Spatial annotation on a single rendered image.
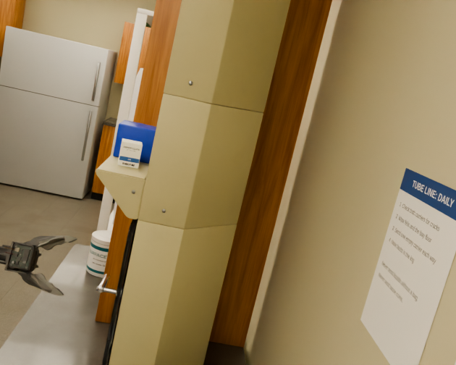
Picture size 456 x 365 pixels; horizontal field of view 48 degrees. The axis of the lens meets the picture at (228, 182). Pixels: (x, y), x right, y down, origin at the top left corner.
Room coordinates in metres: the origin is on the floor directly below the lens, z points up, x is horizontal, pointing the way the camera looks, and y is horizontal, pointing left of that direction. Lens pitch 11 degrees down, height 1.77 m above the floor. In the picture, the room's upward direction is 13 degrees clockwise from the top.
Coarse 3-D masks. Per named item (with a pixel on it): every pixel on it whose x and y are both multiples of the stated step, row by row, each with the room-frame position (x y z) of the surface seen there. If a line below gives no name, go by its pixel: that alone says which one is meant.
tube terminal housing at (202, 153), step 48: (192, 144) 1.16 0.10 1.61; (240, 144) 1.27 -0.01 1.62; (144, 192) 1.15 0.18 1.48; (192, 192) 1.16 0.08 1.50; (240, 192) 1.30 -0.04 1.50; (144, 240) 1.15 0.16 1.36; (192, 240) 1.19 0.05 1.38; (144, 288) 1.16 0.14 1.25; (192, 288) 1.22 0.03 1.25; (144, 336) 1.16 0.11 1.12; (192, 336) 1.26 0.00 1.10
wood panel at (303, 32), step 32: (160, 0) 1.51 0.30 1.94; (320, 0) 1.56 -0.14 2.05; (160, 32) 1.51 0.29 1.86; (288, 32) 1.55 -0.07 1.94; (320, 32) 1.56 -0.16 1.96; (160, 64) 1.51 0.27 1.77; (288, 64) 1.55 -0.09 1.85; (160, 96) 1.52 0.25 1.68; (288, 96) 1.55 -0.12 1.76; (288, 128) 1.56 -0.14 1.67; (256, 160) 1.55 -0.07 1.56; (288, 160) 1.56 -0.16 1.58; (256, 192) 1.55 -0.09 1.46; (128, 224) 1.51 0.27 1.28; (256, 224) 1.55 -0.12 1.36; (256, 256) 1.56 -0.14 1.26; (224, 288) 1.55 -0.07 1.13; (256, 288) 1.56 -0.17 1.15; (96, 320) 1.51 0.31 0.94; (224, 320) 1.55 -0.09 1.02
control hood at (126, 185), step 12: (108, 168) 1.17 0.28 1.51; (120, 168) 1.20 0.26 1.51; (132, 168) 1.24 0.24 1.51; (144, 168) 1.27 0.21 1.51; (108, 180) 1.14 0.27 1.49; (120, 180) 1.14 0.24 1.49; (132, 180) 1.15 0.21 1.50; (144, 180) 1.15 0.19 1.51; (120, 192) 1.14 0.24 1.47; (132, 192) 1.15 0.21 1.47; (120, 204) 1.15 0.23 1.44; (132, 204) 1.15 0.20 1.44; (132, 216) 1.15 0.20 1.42
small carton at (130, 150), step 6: (126, 144) 1.24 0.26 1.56; (132, 144) 1.24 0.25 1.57; (138, 144) 1.24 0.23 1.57; (120, 150) 1.23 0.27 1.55; (126, 150) 1.24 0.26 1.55; (132, 150) 1.24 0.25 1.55; (138, 150) 1.24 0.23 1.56; (120, 156) 1.23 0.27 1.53; (126, 156) 1.24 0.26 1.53; (132, 156) 1.24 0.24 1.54; (138, 156) 1.24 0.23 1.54; (120, 162) 1.23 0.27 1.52; (126, 162) 1.24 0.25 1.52; (132, 162) 1.24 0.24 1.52; (138, 162) 1.24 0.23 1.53
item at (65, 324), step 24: (72, 264) 1.90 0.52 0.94; (72, 288) 1.69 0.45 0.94; (48, 312) 1.49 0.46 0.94; (72, 312) 1.53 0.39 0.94; (96, 312) 1.56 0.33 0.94; (24, 336) 1.33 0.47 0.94; (48, 336) 1.36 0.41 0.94; (72, 336) 1.39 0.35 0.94; (96, 336) 1.42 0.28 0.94; (0, 360) 1.20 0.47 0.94; (24, 360) 1.22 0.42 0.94; (48, 360) 1.25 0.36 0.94; (72, 360) 1.27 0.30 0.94; (96, 360) 1.30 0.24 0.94; (216, 360) 1.44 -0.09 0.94; (240, 360) 1.48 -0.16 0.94
